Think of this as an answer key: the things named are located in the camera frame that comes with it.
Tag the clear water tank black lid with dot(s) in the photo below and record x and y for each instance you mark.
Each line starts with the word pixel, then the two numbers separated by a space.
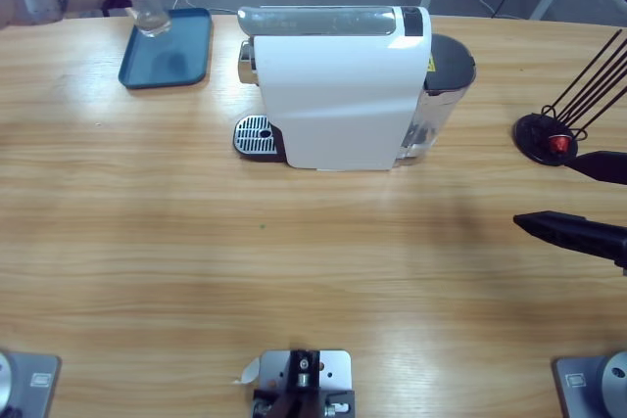
pixel 441 114

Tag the red coffee capsule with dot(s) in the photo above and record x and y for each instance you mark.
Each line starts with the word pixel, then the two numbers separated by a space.
pixel 558 145

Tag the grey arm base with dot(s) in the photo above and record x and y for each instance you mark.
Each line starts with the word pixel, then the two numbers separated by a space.
pixel 29 381
pixel 588 384

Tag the grey coffee machine lever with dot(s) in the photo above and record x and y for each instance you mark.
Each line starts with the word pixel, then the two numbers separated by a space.
pixel 313 21

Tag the white capsule coffee machine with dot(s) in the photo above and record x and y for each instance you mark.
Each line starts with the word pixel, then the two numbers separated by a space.
pixel 343 95

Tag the clear drinking glass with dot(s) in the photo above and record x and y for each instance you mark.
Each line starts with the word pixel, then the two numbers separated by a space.
pixel 152 21

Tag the white paper tag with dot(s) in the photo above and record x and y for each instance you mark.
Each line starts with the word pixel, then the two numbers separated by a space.
pixel 250 371

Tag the black capsule holder with rods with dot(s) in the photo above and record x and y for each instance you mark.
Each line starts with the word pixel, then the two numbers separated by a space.
pixel 531 131

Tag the black drip tray metal grate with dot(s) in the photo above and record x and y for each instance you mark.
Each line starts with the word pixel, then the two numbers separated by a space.
pixel 252 136

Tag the blue plastic tray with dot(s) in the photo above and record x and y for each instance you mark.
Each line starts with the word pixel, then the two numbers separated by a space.
pixel 166 60

